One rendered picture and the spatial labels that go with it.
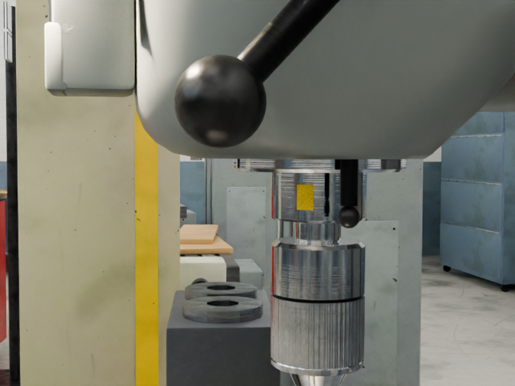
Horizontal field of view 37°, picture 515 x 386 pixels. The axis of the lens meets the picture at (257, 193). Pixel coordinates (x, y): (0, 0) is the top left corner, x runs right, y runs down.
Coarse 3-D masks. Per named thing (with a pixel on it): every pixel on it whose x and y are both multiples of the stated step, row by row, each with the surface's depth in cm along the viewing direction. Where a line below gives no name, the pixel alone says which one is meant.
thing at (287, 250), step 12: (276, 240) 39; (288, 240) 39; (348, 240) 39; (360, 240) 39; (276, 252) 38; (288, 252) 37; (300, 252) 37; (312, 252) 37; (324, 252) 37; (336, 252) 37; (348, 252) 37; (360, 252) 38; (288, 264) 37; (300, 264) 37; (312, 264) 37; (324, 264) 37; (336, 264) 37; (348, 264) 37
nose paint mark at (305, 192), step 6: (300, 186) 37; (306, 186) 37; (312, 186) 37; (300, 192) 37; (306, 192) 37; (312, 192) 37; (300, 198) 37; (306, 198) 37; (312, 198) 37; (300, 204) 37; (306, 204) 37; (312, 204) 37
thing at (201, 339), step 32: (192, 288) 96; (224, 288) 99; (256, 288) 97; (192, 320) 84; (224, 320) 83; (256, 320) 84; (192, 352) 81; (224, 352) 81; (256, 352) 81; (192, 384) 81; (224, 384) 81; (256, 384) 82
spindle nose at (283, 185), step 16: (272, 176) 38; (288, 176) 37; (304, 176) 37; (320, 176) 36; (336, 176) 37; (272, 192) 38; (288, 192) 37; (320, 192) 36; (336, 192) 37; (272, 208) 38; (288, 208) 37; (320, 208) 37; (336, 208) 37
